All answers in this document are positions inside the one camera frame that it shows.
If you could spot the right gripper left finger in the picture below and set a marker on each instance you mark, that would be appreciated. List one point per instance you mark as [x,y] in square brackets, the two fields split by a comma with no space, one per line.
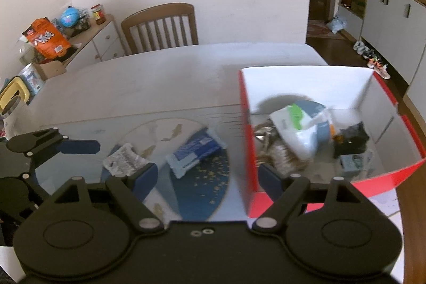
[86,229]

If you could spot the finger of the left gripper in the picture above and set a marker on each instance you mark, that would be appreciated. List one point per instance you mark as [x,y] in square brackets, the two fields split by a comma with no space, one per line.
[51,139]

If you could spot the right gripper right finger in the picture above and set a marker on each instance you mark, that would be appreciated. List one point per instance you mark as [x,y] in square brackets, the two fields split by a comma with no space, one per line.
[329,228]

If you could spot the small white foil sachet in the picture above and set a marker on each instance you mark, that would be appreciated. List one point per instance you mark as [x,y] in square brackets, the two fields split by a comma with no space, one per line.
[124,161]

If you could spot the black snack packet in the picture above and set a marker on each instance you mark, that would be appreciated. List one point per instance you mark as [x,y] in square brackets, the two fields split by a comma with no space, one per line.
[352,140]

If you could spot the white tissue pack green grey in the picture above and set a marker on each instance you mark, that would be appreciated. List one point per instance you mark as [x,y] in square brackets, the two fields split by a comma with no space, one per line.
[304,126]

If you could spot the silver wrapper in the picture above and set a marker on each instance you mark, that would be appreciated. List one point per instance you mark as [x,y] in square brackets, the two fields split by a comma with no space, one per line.
[266,133]

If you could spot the blue white snack packet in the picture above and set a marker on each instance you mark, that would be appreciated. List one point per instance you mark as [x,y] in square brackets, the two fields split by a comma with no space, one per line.
[203,144]

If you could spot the small teal packet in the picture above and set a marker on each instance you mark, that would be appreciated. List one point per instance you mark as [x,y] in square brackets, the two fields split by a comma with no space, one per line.
[357,166]

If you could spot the orange snack bag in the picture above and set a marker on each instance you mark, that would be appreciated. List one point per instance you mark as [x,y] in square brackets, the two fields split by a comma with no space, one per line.
[47,39]

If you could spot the blue round pattern table mat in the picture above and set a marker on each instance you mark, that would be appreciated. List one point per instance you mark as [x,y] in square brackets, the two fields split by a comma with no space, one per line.
[194,196]

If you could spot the white side drawer cabinet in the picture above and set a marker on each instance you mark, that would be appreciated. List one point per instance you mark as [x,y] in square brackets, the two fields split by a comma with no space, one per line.
[98,44]

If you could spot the blue globe ball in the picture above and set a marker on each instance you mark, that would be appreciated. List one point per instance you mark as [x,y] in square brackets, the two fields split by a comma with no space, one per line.
[70,17]

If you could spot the red cardboard shoe box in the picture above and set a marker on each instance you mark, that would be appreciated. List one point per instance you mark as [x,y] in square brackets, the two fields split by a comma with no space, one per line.
[351,95]

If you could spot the red lidded jar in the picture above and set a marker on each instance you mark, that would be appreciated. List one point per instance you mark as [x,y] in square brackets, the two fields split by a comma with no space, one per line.
[98,13]

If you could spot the shoes on floor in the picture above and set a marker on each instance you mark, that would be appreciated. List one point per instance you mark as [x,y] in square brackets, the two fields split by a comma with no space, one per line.
[374,60]

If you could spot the brown wooden chair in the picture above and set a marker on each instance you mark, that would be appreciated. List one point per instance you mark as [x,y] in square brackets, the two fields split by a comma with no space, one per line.
[169,25]

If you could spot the light blue bag on floor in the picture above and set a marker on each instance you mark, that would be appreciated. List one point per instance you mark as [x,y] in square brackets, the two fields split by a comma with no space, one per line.
[336,24]

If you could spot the yellow handled container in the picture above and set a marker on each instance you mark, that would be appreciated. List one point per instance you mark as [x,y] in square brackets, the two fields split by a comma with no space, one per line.
[15,87]

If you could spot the white grey wall cabinet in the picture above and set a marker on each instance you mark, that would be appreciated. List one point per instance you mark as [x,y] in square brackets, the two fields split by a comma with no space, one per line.
[395,29]

